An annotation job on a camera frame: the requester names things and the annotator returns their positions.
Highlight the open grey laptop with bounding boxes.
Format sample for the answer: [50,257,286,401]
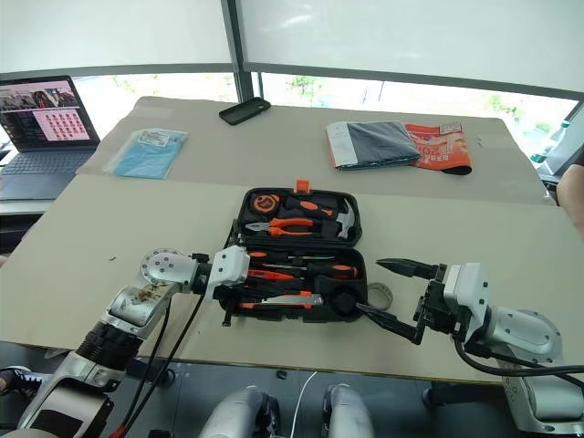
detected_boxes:
[0,75,101,202]

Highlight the orange black tape measure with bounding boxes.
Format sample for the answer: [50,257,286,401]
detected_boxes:
[252,193,280,214]

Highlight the silver right robot leg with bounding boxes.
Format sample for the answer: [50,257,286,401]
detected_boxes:
[321,383,376,438]

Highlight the orange handled pliers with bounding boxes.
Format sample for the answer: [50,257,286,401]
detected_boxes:
[244,217,316,238]

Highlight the orange black Phillips screwdriver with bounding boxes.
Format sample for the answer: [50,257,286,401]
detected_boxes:
[262,263,360,280]

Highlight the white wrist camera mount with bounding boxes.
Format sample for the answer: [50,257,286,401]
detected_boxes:
[203,245,252,302]
[443,262,490,343]

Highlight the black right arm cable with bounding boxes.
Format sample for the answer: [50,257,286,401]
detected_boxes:
[453,337,584,389]

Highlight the black white sneaker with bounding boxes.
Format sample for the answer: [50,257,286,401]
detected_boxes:
[0,366,49,396]

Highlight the white cable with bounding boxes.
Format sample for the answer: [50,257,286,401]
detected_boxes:
[290,370,319,438]

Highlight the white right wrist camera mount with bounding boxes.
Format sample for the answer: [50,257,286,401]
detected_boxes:
[443,262,490,343]

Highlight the silver robot leg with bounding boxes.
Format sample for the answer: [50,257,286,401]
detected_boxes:
[199,385,280,438]
[321,383,376,438]

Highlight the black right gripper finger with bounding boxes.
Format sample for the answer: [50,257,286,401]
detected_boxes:
[357,295,430,345]
[374,256,441,281]

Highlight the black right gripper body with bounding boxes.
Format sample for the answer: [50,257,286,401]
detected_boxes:
[422,263,463,341]

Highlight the green label plastic bottle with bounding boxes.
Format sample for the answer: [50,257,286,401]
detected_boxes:
[530,119,572,164]

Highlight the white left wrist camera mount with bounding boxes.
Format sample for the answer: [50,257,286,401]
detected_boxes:
[203,245,252,302]

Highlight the slim orange black screwdriver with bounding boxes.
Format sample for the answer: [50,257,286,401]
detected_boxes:
[248,249,337,262]

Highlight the silver orange utility knife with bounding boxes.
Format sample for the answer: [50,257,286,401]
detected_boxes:
[262,294,324,308]

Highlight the grey window post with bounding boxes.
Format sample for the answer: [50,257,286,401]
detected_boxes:
[220,0,266,105]

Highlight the black phone case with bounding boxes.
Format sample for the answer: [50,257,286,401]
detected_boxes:
[218,97,272,127]

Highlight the white roller blind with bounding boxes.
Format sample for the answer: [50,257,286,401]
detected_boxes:
[236,0,584,96]
[0,0,236,75]

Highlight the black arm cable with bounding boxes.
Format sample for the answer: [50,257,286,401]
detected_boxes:
[130,300,172,412]
[453,337,584,389]
[111,294,205,433]

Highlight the orange test pen screwdriver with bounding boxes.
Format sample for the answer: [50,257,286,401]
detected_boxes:
[245,268,297,282]

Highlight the black tool case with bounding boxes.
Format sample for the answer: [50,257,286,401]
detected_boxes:
[231,179,370,326]

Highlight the blue cloth in plastic bag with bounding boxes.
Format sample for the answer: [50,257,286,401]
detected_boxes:
[103,128,189,181]

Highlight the orange black claw hammer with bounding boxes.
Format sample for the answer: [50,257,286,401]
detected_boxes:
[285,195,358,241]

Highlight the orange printed bag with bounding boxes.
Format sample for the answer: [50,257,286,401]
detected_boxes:
[404,121,474,177]

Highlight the silver left robot leg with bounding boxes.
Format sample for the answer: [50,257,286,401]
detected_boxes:
[199,385,280,438]

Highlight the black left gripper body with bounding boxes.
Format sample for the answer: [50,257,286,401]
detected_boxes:
[213,283,250,302]

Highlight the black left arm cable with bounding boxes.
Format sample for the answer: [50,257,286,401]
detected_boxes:
[130,300,172,412]
[111,294,205,433]

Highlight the grey cloth in plastic package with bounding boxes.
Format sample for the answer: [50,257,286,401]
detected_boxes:
[326,120,422,172]

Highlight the small orange black tool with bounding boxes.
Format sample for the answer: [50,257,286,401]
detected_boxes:
[236,300,316,312]

